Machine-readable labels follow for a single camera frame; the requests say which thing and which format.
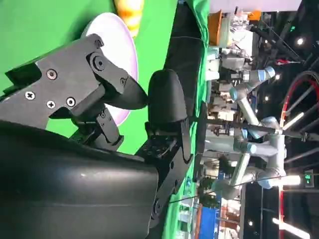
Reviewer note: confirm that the green exit sign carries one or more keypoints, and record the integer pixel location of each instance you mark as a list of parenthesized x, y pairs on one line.
[(308, 178)]

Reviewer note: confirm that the plastic-wrapped white machine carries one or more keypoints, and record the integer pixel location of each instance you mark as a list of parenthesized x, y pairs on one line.
[(239, 32)]

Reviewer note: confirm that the black-skirted table with green cloth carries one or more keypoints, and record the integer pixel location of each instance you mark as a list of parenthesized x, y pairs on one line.
[(184, 54)]

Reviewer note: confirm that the green table cloth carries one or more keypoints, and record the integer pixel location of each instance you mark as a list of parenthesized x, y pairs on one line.
[(37, 30)]

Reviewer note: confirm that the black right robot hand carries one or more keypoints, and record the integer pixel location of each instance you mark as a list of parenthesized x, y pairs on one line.
[(74, 186)]

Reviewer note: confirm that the blue panel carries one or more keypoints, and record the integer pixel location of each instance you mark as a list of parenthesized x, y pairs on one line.
[(210, 221)]

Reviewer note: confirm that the orange box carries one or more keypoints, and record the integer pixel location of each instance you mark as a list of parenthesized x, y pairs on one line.
[(214, 27)]

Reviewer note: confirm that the lilac plate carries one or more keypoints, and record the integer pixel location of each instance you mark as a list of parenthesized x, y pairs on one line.
[(112, 32)]

